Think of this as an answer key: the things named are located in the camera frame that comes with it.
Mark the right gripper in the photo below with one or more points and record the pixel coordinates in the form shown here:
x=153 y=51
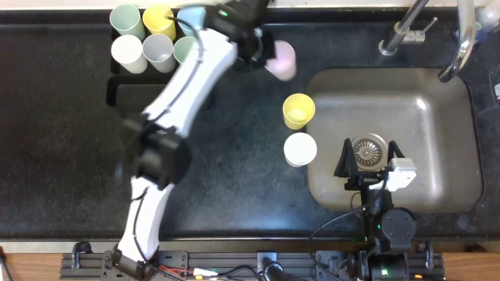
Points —
x=361 y=182

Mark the white cup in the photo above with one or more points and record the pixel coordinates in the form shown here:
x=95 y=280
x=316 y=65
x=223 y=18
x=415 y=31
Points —
x=127 y=50
x=300 y=149

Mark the yellow cup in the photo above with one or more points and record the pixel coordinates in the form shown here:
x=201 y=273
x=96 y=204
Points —
x=157 y=19
x=298 y=111

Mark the pink cup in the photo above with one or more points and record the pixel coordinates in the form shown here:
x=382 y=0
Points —
x=285 y=58

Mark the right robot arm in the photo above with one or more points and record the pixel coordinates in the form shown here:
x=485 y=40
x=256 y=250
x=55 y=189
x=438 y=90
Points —
x=397 y=228

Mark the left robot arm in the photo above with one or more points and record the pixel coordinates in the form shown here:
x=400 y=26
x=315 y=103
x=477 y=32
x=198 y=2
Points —
x=187 y=89

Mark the steel sink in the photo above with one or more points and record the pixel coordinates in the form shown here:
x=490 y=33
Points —
x=426 y=117

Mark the steel tap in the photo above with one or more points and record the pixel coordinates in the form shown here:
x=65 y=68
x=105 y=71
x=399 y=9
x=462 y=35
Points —
x=466 y=39

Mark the blue soap bottle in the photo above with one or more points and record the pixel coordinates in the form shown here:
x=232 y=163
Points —
x=490 y=17

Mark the green cup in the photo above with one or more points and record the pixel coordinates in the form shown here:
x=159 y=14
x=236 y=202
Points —
x=183 y=48
x=126 y=19

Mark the blue cup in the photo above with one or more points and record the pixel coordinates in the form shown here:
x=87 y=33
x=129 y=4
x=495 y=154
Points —
x=191 y=19

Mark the grey cup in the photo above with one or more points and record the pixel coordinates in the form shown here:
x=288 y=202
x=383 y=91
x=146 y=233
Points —
x=158 y=50

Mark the black tray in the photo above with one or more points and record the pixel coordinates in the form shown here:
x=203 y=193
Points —
x=133 y=97

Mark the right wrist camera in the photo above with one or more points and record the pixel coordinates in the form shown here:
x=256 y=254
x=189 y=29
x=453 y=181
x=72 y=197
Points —
x=400 y=173

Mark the mounting rail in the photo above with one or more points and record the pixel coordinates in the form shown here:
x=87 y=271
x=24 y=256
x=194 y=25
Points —
x=226 y=259

